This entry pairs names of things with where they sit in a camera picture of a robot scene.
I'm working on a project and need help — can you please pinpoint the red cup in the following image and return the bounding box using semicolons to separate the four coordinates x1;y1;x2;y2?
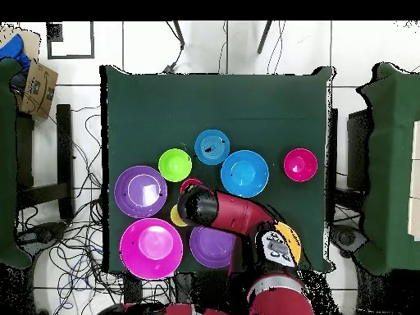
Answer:
179;177;204;194

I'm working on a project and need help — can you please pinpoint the translucent teal bowl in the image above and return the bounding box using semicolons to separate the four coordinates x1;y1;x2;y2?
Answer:
194;129;231;166

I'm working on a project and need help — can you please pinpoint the blue bowl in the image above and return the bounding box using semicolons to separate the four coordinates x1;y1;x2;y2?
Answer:
220;149;270;199

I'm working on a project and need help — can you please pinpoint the small green bowl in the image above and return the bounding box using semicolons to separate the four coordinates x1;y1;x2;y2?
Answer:
157;148;194;183

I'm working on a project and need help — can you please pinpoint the small red bowl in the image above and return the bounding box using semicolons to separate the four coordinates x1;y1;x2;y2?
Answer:
283;148;319;183

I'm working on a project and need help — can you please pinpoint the yellow cup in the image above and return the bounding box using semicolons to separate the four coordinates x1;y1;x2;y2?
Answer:
169;203;189;228

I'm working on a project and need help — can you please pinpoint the dark green tablecloth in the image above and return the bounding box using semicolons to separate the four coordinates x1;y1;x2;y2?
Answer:
99;64;336;274

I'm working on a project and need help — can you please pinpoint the purple bowl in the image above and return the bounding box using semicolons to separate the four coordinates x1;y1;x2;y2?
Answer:
113;165;169;220
189;225;237;269

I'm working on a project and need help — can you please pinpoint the large pink bowl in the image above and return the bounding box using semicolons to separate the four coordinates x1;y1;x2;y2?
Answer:
118;217;184;281

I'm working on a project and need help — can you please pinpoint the large yellow bowl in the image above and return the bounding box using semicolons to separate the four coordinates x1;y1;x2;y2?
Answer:
274;221;302;265

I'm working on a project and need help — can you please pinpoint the black power strip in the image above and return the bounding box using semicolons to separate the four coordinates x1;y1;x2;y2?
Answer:
123;273;143;304

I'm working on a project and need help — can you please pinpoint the black wooden stand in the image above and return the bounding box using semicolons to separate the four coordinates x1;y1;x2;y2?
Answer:
327;107;373;224
16;103;75;221

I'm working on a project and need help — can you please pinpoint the green cloth side table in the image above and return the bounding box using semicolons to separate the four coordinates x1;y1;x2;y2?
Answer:
0;57;34;271
354;62;420;276

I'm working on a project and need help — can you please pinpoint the cardboard box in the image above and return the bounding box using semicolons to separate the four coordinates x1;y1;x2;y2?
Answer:
18;59;60;120

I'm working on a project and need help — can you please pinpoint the white box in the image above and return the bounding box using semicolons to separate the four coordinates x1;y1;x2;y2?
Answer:
407;120;420;242

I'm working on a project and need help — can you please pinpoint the blue cloth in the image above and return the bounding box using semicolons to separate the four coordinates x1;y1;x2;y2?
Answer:
0;33;33;72

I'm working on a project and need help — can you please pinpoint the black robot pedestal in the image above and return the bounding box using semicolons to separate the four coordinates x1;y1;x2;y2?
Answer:
173;272;237;306

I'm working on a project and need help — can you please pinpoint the tangle of floor cables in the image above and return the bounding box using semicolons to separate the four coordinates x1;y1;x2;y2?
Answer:
16;104;180;315

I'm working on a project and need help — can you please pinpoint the black camera tripod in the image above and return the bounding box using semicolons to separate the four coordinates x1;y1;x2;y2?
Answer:
172;21;274;56

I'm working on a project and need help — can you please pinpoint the grey pedestal leg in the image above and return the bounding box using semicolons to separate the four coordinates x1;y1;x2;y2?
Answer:
17;221;68;252
329;224;368;255

